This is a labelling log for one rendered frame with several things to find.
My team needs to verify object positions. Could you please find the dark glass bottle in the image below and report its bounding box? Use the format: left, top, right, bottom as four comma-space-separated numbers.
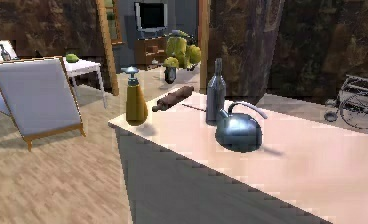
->
0, 43, 12, 62

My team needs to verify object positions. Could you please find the white side table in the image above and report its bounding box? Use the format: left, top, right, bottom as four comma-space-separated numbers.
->
61, 57, 109, 110

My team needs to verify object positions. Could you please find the green round fruit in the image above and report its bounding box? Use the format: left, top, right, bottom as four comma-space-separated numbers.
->
65, 53, 80, 64

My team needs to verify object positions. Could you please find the brown wooden rolling pin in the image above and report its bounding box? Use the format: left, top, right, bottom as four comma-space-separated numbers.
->
151, 85, 195, 113

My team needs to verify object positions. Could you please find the pale pink worktop counter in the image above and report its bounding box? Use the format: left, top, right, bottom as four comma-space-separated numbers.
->
107, 87, 368, 224

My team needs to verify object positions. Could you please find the yellow green scooter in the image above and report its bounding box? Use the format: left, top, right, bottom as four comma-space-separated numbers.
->
162, 29, 203, 85

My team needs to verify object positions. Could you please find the black television set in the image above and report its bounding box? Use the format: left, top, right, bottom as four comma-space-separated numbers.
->
134, 1, 169, 34

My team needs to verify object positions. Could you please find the grey metal kettle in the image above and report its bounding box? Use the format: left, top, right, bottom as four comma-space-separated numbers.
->
214, 101, 269, 154

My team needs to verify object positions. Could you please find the brown wooden television cabinet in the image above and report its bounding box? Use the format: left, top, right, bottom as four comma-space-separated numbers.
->
134, 36, 168, 70

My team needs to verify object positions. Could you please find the thin dark stick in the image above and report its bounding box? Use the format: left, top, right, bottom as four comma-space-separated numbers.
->
181, 103, 207, 113

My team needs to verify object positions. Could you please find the yellow soap dispenser bottle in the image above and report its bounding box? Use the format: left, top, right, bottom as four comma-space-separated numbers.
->
121, 65, 149, 127

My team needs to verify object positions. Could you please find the grey metal bottle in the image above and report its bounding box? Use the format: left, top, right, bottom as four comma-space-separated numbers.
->
205, 57, 227, 124

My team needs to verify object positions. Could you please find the wooden wall shelf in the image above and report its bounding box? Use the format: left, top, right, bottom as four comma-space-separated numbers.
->
103, 0, 124, 46

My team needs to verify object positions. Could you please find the grey cushioned wooden chair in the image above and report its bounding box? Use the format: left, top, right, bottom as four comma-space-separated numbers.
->
0, 56, 87, 153

